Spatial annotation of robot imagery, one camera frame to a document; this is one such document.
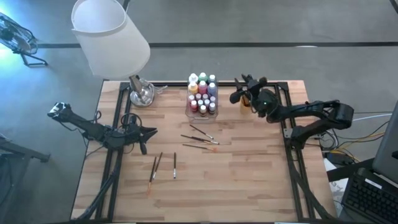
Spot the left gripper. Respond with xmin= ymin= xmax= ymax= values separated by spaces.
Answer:
xmin=104 ymin=123 xmax=159 ymax=156

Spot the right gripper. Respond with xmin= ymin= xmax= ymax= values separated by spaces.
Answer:
xmin=229 ymin=83 xmax=281 ymax=123

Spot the thin black paintbrush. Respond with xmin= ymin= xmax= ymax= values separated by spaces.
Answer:
xmin=152 ymin=151 xmax=164 ymax=180

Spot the large periwinkle blue paint bottle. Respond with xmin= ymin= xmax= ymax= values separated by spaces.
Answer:
xmin=206 ymin=82 xmax=218 ymax=97

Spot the paintbrush with orange end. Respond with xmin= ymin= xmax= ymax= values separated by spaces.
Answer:
xmin=146 ymin=156 xmax=157 ymax=195

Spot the large yellow paint bottle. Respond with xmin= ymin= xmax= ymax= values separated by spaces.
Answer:
xmin=187 ymin=81 xmax=199 ymax=96

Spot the yellow paper cup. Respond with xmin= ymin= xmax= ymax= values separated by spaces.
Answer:
xmin=239 ymin=95 xmax=253 ymax=114

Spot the clear plastic bin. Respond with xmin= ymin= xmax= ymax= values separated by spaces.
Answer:
xmin=184 ymin=79 xmax=219 ymax=124

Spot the white shade silver table lamp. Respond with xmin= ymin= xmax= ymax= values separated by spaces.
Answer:
xmin=70 ymin=0 xmax=155 ymax=108

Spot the black power adapter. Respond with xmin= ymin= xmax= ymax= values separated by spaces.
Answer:
xmin=326 ymin=151 xmax=354 ymax=166

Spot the black floor stand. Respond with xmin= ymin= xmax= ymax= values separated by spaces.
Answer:
xmin=0 ymin=136 xmax=51 ymax=224

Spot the black desk bar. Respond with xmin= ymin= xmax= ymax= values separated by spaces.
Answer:
xmin=326 ymin=157 xmax=376 ymax=183

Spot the white paper sheet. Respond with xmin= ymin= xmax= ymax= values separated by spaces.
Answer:
xmin=323 ymin=157 xmax=346 ymax=215

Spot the grey laptop screen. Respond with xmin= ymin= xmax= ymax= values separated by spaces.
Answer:
xmin=372 ymin=99 xmax=398 ymax=189

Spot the black floor fan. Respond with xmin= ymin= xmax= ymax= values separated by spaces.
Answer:
xmin=0 ymin=12 xmax=49 ymax=68

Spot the black keyboard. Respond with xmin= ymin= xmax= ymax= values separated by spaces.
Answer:
xmin=341 ymin=172 xmax=398 ymax=224

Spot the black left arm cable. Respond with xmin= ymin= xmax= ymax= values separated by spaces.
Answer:
xmin=119 ymin=112 xmax=143 ymax=130

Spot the clear lamp cord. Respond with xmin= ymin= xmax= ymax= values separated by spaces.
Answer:
xmin=151 ymin=84 xmax=169 ymax=95

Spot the yellow cable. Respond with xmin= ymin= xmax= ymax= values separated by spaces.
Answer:
xmin=322 ymin=131 xmax=386 ymax=156

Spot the white cable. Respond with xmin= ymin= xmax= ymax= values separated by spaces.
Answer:
xmin=353 ymin=113 xmax=393 ymax=122

